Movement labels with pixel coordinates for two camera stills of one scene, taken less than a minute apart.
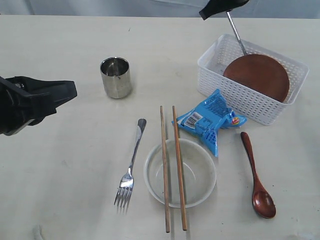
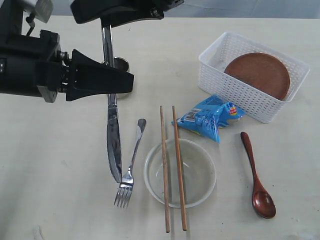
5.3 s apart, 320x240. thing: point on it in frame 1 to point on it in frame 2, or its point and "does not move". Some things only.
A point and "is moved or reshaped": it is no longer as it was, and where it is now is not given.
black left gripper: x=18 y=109 to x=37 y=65
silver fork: x=127 y=183 does not move
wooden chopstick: x=181 y=187 does not move
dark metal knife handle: x=243 y=49 to x=112 y=125
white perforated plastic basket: x=252 y=103 does not move
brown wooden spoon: x=262 y=202 does not move
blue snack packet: x=207 y=119 is moved or reshaped
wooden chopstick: x=165 y=187 does not move
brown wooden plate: x=260 y=72 does not move
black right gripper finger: x=214 y=7 to x=85 y=10
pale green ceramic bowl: x=198 y=170 does not move
